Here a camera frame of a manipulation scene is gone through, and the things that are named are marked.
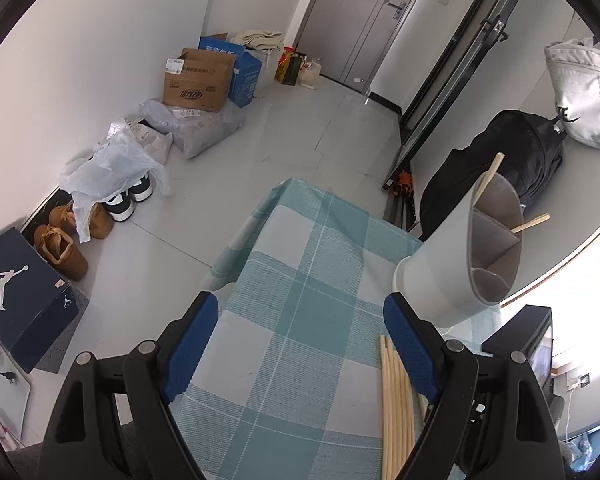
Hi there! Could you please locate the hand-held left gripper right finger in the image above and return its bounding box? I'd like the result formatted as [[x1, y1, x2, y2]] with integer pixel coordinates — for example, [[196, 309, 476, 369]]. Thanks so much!
[[383, 292, 566, 480]]

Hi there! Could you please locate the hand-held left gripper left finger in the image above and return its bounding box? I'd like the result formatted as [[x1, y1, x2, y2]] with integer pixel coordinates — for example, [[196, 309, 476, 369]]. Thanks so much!
[[36, 291, 220, 480]]

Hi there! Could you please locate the white utensil holder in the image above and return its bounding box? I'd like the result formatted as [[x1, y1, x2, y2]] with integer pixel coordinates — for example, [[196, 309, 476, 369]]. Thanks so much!
[[393, 172, 525, 330]]

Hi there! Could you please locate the teal checked tablecloth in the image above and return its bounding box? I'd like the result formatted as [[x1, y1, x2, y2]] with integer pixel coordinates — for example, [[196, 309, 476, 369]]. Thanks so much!
[[172, 177, 503, 480]]

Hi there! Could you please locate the black white sneaker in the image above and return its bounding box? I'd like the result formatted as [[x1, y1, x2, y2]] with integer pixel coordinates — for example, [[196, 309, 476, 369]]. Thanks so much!
[[129, 172, 154, 203], [102, 190, 136, 223]]

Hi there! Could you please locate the orange black tool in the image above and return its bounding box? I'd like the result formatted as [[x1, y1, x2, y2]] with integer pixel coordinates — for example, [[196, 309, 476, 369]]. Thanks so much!
[[387, 170, 416, 198]]

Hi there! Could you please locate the navy shoe box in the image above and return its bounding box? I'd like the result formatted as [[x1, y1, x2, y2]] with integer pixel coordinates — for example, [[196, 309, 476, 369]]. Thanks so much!
[[0, 226, 80, 373]]

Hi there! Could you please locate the white plastic bag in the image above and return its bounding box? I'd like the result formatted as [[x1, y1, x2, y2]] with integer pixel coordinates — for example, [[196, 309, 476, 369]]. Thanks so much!
[[60, 130, 173, 243]]

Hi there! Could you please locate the small pale parcel bag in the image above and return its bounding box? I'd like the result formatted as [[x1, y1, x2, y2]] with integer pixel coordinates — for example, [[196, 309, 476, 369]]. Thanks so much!
[[107, 117, 173, 166]]

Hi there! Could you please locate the large grey parcel bag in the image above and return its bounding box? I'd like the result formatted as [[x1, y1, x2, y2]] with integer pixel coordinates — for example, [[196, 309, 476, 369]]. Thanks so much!
[[140, 97, 247, 160]]

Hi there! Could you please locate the black backpack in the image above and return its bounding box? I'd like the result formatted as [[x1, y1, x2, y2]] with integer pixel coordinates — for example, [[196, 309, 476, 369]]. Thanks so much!
[[417, 109, 566, 242]]

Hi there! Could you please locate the brown cardboard box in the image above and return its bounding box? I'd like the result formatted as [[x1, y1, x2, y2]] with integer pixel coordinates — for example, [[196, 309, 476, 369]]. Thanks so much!
[[162, 48, 237, 113]]

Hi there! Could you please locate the blue cardboard box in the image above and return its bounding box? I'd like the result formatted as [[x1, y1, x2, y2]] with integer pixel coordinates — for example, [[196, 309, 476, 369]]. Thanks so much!
[[199, 32, 263, 108]]

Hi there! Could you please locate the white storage box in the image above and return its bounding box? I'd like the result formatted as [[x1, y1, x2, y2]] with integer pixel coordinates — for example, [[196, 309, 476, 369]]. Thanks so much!
[[252, 47, 283, 98]]

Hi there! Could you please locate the yellow black bag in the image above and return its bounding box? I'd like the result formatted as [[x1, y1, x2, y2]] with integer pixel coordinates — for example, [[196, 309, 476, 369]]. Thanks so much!
[[275, 47, 306, 87]]

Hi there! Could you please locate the clear plastic bag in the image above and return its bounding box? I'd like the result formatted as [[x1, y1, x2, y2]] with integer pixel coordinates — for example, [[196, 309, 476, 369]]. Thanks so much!
[[297, 56, 325, 90]]

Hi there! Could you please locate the black framed glass door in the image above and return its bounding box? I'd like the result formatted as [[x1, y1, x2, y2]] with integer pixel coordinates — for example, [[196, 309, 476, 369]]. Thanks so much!
[[380, 0, 521, 196]]

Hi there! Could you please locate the white sports bag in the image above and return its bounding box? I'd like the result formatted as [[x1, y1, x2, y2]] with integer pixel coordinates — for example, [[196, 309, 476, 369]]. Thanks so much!
[[545, 37, 600, 151]]

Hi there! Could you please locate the beige folded blanket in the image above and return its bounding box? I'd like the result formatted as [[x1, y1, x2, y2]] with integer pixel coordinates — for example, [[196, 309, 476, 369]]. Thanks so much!
[[230, 29, 285, 52]]

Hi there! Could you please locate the grey door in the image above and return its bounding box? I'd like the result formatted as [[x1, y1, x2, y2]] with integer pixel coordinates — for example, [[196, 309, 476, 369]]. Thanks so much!
[[295, 0, 438, 96]]

